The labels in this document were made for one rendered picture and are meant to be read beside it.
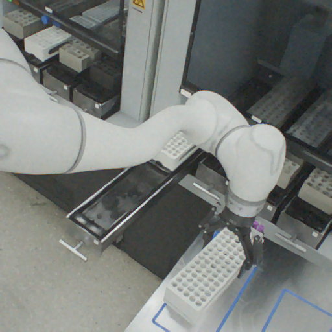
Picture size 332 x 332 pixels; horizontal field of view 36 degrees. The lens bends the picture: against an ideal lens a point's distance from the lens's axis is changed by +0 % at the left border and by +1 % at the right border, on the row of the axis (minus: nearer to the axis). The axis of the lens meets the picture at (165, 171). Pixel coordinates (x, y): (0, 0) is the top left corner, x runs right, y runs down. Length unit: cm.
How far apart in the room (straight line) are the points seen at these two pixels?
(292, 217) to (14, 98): 106
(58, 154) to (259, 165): 46
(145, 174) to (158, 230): 46
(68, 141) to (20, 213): 183
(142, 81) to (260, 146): 83
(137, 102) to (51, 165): 114
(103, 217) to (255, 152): 58
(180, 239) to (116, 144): 120
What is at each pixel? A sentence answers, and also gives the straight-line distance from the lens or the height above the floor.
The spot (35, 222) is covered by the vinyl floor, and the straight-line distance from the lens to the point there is 249.
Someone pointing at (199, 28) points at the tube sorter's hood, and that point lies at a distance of 153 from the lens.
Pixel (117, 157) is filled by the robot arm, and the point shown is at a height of 138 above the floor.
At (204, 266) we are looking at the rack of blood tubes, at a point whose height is 87.
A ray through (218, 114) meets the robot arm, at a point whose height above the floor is 126.
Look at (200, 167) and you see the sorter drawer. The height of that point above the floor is 79.
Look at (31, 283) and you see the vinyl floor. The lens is 229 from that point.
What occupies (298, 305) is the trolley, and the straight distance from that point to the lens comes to 138.
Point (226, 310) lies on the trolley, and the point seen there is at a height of 82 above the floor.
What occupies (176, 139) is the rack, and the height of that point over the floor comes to 86.
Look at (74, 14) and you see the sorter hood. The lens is 186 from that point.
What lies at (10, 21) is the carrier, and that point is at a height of 87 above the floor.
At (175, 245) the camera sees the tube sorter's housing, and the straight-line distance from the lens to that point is 199.
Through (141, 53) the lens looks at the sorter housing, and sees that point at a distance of 172.
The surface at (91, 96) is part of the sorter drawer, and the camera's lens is 185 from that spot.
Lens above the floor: 191
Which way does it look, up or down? 44 degrees down
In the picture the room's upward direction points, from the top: 10 degrees clockwise
